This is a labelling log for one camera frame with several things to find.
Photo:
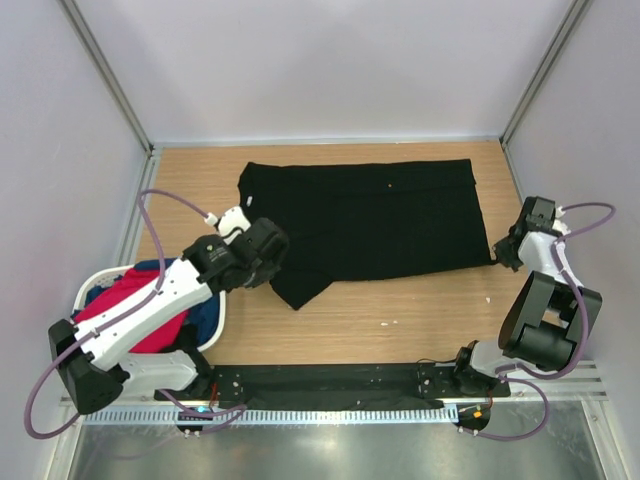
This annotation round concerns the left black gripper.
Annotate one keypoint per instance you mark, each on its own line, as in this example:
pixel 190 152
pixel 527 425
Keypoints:
pixel 267 272

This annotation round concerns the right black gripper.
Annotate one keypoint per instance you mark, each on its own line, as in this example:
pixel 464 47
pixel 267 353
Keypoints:
pixel 503 254

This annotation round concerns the black t shirt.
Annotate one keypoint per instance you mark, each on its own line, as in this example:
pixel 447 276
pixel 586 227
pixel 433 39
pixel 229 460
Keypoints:
pixel 367 222

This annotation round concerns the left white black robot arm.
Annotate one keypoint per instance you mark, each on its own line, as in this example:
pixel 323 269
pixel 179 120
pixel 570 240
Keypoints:
pixel 88 356

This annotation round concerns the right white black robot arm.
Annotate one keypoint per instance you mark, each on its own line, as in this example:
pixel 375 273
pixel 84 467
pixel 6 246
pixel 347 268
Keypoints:
pixel 546 329

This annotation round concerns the blue t shirt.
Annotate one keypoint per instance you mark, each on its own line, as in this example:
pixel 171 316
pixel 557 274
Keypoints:
pixel 204 317

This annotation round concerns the pink t shirt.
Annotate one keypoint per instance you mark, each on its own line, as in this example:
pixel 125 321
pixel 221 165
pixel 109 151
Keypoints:
pixel 99 299

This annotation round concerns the white perforated laundry basket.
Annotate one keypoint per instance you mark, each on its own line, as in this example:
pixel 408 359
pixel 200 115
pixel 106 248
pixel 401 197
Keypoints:
pixel 107 277

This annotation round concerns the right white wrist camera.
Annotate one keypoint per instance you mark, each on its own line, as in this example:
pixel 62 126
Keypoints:
pixel 562 220

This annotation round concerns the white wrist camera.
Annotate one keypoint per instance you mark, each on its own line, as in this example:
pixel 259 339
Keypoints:
pixel 230 224
pixel 562 220

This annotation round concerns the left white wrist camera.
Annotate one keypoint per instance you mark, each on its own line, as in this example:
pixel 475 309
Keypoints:
pixel 230 224

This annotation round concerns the slotted grey cable duct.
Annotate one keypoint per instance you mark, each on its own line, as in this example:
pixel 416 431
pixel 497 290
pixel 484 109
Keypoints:
pixel 168 415

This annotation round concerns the right aluminium frame post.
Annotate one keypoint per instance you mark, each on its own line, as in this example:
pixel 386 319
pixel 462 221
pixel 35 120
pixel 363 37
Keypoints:
pixel 571 20

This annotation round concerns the aluminium frame post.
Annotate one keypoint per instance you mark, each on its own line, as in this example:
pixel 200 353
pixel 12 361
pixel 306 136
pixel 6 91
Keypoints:
pixel 84 33
pixel 571 20

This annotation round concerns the left aluminium frame post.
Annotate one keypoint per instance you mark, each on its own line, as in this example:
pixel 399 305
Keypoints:
pixel 84 33

